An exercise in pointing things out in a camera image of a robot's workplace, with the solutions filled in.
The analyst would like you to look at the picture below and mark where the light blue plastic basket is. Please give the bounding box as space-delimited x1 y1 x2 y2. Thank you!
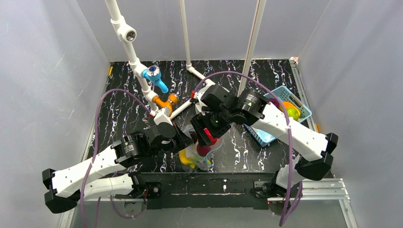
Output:
244 85 313 148

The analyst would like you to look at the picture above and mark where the red apple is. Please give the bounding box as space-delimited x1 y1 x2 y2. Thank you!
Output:
196 144 211 157

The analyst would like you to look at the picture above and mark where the purple cable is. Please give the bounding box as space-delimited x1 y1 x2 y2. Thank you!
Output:
79 88 156 228
192 71 304 227

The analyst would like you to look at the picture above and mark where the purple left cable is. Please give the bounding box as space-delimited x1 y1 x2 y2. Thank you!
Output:
79 88 156 228

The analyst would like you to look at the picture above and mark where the blue tap valve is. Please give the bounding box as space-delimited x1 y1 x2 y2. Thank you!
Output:
142 65 168 93

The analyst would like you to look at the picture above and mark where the yellow banana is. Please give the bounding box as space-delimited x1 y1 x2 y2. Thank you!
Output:
179 150 196 169

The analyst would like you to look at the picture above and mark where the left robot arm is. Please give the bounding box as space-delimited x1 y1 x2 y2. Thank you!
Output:
42 123 194 214

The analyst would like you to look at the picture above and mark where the green apple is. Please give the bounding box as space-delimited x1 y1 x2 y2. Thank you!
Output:
287 107 300 121

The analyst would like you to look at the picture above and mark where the aluminium frame rail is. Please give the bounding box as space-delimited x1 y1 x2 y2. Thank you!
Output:
301 178 350 200

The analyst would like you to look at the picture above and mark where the purple onion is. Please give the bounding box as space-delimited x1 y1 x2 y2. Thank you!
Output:
269 98 280 109

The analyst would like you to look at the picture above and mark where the white PVC pipe frame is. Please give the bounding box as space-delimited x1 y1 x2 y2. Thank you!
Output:
105 0 267 128

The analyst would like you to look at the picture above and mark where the orange fruit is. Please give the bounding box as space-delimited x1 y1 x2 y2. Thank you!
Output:
282 101 301 115

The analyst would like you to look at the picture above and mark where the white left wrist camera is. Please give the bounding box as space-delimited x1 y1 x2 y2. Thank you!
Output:
154 107 173 125

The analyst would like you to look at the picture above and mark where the white filament spool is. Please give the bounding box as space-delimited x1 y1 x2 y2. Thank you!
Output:
194 94 205 115

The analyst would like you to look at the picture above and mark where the clear zip top bag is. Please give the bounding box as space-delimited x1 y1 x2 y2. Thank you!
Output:
179 124 222 172

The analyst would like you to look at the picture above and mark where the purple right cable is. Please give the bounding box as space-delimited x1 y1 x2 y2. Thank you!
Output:
192 71 304 227

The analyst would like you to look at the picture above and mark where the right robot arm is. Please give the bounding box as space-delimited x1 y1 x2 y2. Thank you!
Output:
191 85 338 197

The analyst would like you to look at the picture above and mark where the orange tap valve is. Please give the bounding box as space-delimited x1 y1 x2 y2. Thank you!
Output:
152 94 179 116

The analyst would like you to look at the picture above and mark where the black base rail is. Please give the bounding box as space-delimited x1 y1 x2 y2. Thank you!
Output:
117 172 286 209

